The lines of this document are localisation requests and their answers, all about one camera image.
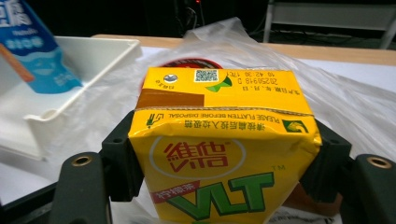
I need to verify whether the blue milk carton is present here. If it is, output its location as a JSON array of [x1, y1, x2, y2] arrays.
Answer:
[[0, 0, 84, 94]]

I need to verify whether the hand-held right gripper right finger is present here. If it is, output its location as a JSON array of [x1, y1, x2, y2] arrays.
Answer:
[[299, 119, 353, 203]]

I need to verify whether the clear plastic shopping bag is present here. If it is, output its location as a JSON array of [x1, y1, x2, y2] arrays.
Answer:
[[46, 17, 396, 224]]

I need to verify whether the yellow drink carton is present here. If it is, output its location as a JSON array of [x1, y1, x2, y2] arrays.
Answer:
[[128, 66, 322, 224]]

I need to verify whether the brown box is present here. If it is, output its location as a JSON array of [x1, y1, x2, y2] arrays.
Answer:
[[281, 181, 344, 217]]

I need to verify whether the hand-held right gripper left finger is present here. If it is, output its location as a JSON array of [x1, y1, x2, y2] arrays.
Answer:
[[101, 110, 145, 203]]

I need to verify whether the white plastic tray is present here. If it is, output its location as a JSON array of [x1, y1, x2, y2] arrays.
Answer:
[[0, 35, 143, 161]]

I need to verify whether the white desk frame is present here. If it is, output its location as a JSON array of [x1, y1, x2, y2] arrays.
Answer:
[[262, 0, 396, 50]]

